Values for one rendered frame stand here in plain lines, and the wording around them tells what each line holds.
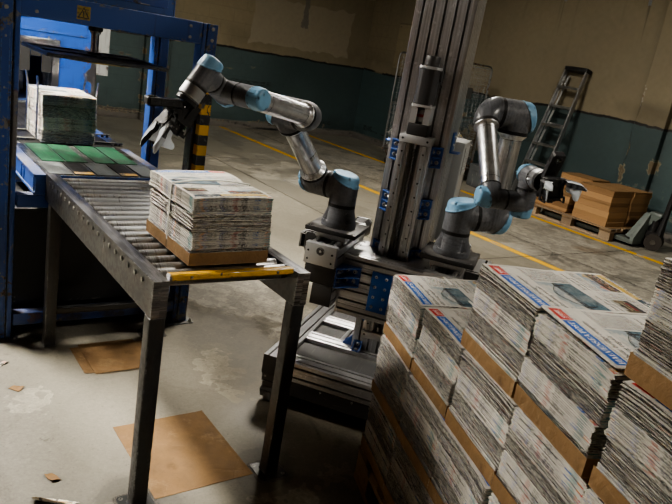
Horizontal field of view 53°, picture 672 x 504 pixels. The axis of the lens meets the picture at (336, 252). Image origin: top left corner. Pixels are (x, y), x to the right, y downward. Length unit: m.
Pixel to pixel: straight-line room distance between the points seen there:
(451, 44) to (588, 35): 7.17
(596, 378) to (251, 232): 1.26
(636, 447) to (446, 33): 1.97
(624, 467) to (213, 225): 1.37
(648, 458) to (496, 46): 9.91
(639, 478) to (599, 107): 8.56
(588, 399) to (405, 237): 1.61
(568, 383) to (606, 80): 8.38
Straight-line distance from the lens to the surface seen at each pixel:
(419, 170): 2.79
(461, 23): 2.85
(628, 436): 1.30
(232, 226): 2.17
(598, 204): 8.28
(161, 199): 2.34
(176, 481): 2.54
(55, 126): 3.98
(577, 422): 1.41
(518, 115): 2.69
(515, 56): 10.65
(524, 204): 2.50
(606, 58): 9.74
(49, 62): 5.56
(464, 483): 1.82
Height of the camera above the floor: 1.52
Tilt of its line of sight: 16 degrees down
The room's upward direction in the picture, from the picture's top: 10 degrees clockwise
